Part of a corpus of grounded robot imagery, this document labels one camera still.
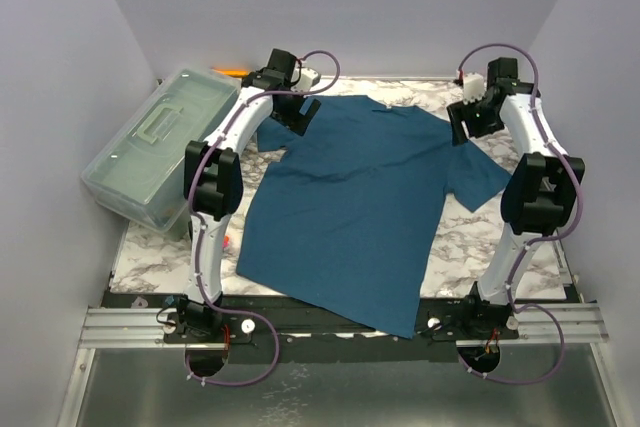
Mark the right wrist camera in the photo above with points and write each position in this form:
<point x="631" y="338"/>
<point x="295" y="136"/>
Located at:
<point x="473" y="87"/>

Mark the aluminium rail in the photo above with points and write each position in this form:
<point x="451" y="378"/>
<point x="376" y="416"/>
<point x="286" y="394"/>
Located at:
<point x="115" y="328"/>

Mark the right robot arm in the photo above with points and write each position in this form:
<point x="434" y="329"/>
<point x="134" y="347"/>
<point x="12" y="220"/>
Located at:
<point x="539" y="199"/>

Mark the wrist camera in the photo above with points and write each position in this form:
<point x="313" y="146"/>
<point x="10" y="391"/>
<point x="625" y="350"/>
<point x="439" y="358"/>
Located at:
<point x="473" y="87"/>
<point x="308" y="79"/>

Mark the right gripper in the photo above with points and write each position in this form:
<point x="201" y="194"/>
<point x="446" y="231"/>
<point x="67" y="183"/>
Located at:
<point x="467" y="120"/>

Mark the clear plastic storage box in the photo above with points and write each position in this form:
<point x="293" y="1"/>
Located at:
<point x="140" y="173"/>

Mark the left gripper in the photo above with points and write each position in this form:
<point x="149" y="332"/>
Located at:
<point x="294" y="120"/>

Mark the orange tool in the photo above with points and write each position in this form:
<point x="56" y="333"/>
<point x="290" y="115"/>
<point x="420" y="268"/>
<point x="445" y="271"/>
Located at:
<point x="231" y="72"/>

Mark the blue t-shirt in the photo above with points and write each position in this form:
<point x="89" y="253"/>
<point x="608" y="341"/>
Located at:
<point x="345" y="220"/>

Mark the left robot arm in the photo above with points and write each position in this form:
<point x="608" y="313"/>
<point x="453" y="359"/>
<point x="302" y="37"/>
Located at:
<point x="213" y="184"/>

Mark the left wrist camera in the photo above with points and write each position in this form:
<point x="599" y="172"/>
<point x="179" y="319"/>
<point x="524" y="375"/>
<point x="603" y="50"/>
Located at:
<point x="308" y="79"/>

